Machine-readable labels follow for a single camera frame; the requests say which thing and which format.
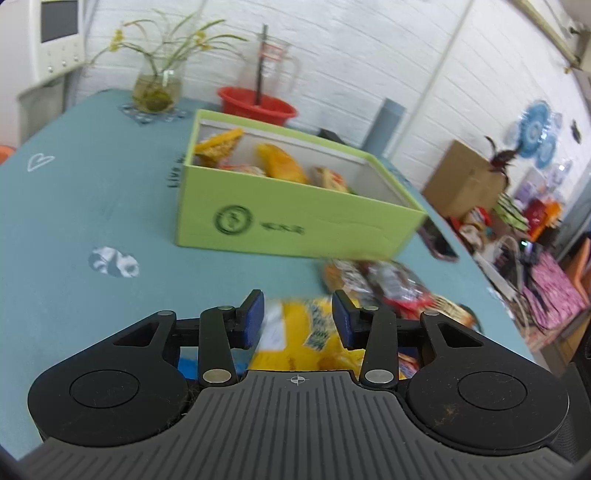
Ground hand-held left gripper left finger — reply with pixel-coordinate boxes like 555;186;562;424
92;290;266;388

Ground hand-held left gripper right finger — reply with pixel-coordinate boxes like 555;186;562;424
332;291;509;389

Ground red clear snack packets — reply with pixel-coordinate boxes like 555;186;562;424
366;262;435;309

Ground green cardboard box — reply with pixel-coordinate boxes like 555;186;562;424
174;109;428;260

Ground small orange snack packet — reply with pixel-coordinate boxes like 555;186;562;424
323;260;370;297

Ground blue snack packet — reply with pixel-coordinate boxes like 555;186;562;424
177;348;242;380

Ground smartphone in red case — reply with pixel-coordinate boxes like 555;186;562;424
417;217;461;263

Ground red white snack packet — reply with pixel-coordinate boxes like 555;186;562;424
219;163;267;179

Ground plain yellow snack packet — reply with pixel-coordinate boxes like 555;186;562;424
256;143;308;184

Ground printed fabric pouch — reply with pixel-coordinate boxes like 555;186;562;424
459;209;495;252

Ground white power strip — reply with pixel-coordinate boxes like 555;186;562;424
475;251;523;302

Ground orange yellow chip packet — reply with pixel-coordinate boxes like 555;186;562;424
194;128;245;168

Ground brown cardboard box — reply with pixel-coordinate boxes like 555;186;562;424
422;140;509;221

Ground teal tablecloth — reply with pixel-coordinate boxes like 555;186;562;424
0;88;536;462

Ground pink printed blanket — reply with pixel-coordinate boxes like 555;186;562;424
522;251;587;333

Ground red plastic basket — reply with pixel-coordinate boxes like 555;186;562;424
217;86;299;128

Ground purple leaf plant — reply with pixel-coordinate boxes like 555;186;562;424
483;136;519;186

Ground dark lace coaster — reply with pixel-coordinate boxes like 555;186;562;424
120;102;191;126

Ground yellow flower plant in vase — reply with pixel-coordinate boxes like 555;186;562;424
87;8;246;114

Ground glass pitcher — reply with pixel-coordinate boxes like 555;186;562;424
241;25;302;108

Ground small blue paper fan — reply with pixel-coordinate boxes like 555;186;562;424
536;133;558;169

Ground large blue paper fan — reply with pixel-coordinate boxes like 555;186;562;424
512;102;551;153

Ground white appliance with screen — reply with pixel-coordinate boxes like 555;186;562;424
28;0;87;87

